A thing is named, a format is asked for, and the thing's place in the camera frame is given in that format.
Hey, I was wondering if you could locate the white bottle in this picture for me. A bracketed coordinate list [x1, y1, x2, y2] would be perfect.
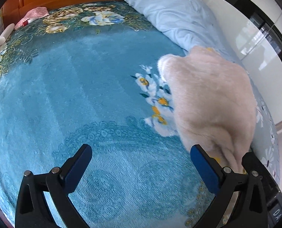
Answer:
[0, 24, 15, 46]

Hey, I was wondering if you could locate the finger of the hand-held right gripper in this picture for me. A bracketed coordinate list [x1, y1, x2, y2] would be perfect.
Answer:
[241, 151, 278, 187]

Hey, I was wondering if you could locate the white wardrobe with black trim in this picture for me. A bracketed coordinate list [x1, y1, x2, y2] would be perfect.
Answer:
[195, 0, 282, 126]

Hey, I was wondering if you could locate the pink knitted cloth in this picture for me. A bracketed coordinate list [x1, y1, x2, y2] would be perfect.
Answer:
[14, 7, 49, 29]

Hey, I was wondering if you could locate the blue floral blanket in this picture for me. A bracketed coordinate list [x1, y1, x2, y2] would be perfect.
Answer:
[0, 1, 227, 228]

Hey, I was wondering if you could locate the pink fuzzy garment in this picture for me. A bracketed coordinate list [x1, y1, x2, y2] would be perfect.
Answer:
[157, 45, 257, 174]

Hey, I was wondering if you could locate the light blue floral quilt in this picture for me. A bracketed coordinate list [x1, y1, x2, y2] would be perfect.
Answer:
[118, 0, 281, 178]

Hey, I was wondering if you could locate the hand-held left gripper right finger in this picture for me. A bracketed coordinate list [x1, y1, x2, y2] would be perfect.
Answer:
[190, 144, 268, 228]

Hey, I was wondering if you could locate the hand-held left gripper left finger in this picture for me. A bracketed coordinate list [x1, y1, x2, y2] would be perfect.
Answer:
[15, 144, 92, 228]

